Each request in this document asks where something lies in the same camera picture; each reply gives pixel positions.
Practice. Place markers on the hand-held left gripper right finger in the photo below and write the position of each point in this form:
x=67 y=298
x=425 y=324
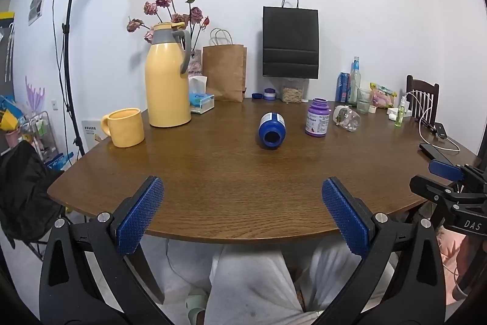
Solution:
x=345 y=215

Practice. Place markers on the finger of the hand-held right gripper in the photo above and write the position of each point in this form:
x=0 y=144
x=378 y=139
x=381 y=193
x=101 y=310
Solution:
x=428 y=187
x=443 y=169

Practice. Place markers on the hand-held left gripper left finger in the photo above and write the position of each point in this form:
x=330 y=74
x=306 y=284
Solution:
x=140 y=215

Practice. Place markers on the blue plastic bottle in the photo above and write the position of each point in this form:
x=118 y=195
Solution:
x=271 y=131

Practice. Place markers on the black phone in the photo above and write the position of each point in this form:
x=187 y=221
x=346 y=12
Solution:
x=433 y=153

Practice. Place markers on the pink garment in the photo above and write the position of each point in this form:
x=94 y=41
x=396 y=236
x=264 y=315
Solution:
x=449 y=252

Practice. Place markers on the person's right leg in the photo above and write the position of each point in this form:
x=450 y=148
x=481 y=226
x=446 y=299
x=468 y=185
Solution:
x=331 y=271

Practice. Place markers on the person's leg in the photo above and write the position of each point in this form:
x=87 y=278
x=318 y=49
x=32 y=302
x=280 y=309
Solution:
x=251 y=287
x=331 y=271

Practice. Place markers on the green spray bottle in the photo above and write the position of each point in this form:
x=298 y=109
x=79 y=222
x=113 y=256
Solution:
x=399 y=115

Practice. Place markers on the white charger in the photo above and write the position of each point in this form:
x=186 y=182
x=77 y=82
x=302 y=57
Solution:
x=392 y=113

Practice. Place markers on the dark wooden chair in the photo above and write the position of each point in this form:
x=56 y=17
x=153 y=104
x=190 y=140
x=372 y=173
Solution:
x=422 y=87

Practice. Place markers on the yellow mug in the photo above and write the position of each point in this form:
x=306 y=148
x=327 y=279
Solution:
x=124 y=127

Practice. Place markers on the colourful snack packet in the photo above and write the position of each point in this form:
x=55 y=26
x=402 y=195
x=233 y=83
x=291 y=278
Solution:
x=382 y=96

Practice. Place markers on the clear bottle with white cap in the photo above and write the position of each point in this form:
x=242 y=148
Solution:
x=347 y=118

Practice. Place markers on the purple pill bottle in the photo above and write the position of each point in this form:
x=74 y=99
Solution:
x=317 y=118

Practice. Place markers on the clear drinking glass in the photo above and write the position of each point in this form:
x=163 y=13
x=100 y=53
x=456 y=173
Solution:
x=364 y=102

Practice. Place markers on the pale green slipper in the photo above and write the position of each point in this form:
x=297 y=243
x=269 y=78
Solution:
x=196 y=304

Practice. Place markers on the person's left leg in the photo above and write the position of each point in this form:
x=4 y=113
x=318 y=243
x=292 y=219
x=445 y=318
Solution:
x=251 y=287

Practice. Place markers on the black jacket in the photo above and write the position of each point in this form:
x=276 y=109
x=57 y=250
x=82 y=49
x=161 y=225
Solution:
x=23 y=195

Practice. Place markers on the tall clear glass bottle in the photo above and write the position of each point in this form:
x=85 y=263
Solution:
x=355 y=79

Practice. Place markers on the blue drink can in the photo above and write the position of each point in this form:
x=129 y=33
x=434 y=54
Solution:
x=342 y=89

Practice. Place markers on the metal storage rack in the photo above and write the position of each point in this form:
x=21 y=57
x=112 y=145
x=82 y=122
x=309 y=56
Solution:
x=40 y=136

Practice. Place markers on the blue tissue box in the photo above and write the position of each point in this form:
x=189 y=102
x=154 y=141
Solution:
x=201 y=102

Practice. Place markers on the clear jar of oats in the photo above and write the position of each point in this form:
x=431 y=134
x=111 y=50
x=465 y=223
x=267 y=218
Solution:
x=293 y=92

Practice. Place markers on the yellow thermos jug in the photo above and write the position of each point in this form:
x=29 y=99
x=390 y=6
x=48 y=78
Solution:
x=167 y=81

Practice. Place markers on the small blue and white jar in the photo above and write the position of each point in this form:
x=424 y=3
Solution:
x=270 y=94

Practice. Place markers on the pink glass vase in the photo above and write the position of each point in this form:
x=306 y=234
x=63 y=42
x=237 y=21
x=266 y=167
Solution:
x=196 y=62

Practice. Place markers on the brown paper bag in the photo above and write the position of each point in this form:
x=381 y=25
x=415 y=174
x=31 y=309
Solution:
x=224 y=72

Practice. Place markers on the black paper bag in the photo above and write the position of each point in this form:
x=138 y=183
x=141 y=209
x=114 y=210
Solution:
x=291 y=43

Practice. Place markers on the dried pink flowers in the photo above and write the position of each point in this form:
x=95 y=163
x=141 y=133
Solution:
x=169 y=1

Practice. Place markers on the white wall socket panel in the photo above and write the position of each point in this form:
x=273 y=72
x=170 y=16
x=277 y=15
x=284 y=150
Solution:
x=89 y=131

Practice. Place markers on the purple coral wall sticker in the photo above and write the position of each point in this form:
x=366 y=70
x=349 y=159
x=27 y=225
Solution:
x=34 y=94

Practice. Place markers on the wall picture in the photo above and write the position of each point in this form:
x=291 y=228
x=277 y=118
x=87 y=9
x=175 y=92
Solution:
x=37 y=6

